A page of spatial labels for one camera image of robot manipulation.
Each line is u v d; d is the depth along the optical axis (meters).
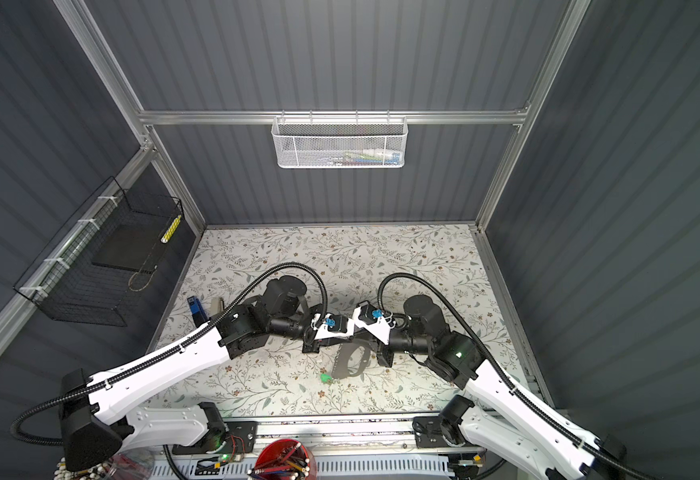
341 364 0.71
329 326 0.55
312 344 0.59
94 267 0.72
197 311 0.95
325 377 0.81
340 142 1.24
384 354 0.58
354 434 0.75
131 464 0.68
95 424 0.39
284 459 0.64
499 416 0.48
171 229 0.82
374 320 0.56
